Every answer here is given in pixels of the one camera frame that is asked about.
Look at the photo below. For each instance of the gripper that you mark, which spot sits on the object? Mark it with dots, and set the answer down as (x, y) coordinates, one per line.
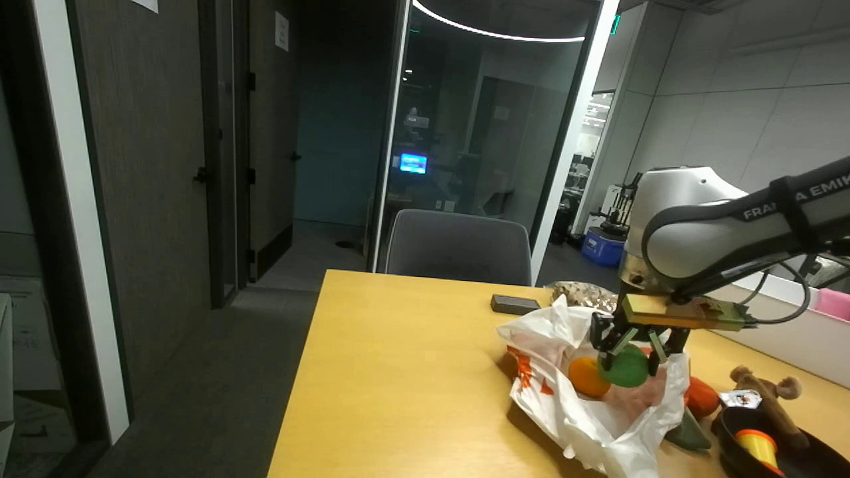
(654, 330)

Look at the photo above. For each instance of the white tag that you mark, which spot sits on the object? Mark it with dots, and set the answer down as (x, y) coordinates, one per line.
(739, 398)

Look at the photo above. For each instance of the brown stuffed toy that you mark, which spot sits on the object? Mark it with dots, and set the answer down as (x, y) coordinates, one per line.
(770, 398)

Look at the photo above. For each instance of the small black box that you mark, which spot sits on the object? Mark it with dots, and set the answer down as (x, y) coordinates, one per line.
(514, 304)

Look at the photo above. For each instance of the dark wooden door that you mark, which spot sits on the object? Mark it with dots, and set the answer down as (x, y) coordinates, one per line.
(272, 146)
(146, 199)

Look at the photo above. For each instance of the red strawberry toy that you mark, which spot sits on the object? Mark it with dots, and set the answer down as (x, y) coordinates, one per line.
(700, 397)

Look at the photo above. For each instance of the green wedge toy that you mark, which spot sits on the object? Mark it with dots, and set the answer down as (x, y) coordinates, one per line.
(690, 435)

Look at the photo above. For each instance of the black machine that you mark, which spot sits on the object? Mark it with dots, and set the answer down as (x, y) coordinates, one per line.
(621, 206)

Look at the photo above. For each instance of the orange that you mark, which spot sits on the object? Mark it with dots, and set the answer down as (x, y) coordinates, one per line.
(586, 380)

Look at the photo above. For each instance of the monitor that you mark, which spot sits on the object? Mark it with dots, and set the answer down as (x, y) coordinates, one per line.
(413, 163)

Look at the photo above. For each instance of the white partition board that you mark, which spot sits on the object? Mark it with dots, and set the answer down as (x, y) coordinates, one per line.
(797, 345)

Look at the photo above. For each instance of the white plastic bag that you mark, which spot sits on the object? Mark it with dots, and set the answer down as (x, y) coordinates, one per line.
(584, 431)

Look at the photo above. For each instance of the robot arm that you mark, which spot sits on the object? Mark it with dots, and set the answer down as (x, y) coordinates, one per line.
(704, 232)

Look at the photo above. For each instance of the grey chair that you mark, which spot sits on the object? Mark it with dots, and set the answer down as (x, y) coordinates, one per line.
(458, 249)

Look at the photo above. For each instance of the blue bin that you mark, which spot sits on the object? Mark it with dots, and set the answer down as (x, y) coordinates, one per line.
(602, 247)

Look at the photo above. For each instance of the green apple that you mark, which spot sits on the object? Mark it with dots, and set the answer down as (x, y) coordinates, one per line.
(627, 368)

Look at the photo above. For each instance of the black bowl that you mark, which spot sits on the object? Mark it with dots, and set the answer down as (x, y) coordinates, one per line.
(810, 458)

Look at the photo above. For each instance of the yellow container with red lid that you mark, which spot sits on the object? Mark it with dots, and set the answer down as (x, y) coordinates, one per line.
(758, 448)

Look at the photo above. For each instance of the pink object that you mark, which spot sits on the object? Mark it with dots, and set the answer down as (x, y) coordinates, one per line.
(833, 304)

